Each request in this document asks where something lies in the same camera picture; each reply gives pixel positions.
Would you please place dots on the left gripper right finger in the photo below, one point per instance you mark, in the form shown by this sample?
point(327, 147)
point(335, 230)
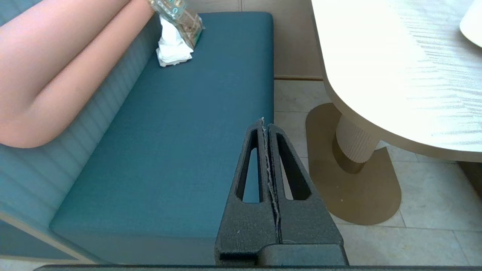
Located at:
point(307, 222)

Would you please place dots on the teal ribbed sofa bench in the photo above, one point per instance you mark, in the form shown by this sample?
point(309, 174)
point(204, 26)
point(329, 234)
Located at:
point(169, 131)

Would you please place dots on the green printed snack packet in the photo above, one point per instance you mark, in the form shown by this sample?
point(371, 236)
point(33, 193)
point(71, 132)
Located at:
point(184, 20)

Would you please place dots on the crumpled white tissue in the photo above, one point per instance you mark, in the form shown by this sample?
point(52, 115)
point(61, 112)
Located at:
point(171, 49)

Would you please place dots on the pink bolster cushion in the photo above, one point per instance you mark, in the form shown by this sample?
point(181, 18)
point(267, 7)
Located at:
point(56, 67)

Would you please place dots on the beige table pedestal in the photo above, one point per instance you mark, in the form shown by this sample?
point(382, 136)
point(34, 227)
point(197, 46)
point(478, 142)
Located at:
point(357, 188)

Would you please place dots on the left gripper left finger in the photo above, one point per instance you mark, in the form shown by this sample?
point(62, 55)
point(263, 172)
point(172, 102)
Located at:
point(244, 226)

